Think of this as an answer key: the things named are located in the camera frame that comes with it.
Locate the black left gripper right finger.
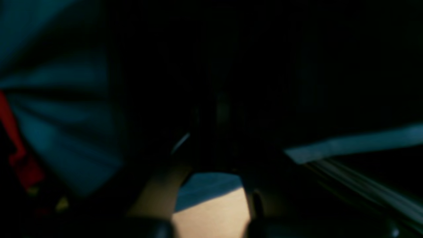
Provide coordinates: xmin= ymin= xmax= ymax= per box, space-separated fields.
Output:
xmin=239 ymin=161 xmax=397 ymax=238

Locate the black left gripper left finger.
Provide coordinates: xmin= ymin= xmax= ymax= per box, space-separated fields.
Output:
xmin=126 ymin=132 xmax=192 ymax=238

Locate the black t-shirt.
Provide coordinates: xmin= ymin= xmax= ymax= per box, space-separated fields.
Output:
xmin=100 ymin=0 xmax=422 ymax=169

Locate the orange black tool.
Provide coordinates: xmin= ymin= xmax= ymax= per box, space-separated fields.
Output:
xmin=0 ymin=92 xmax=45 ymax=193

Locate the light blue table cloth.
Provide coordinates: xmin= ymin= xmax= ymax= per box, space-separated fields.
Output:
xmin=1 ymin=0 xmax=422 ymax=221

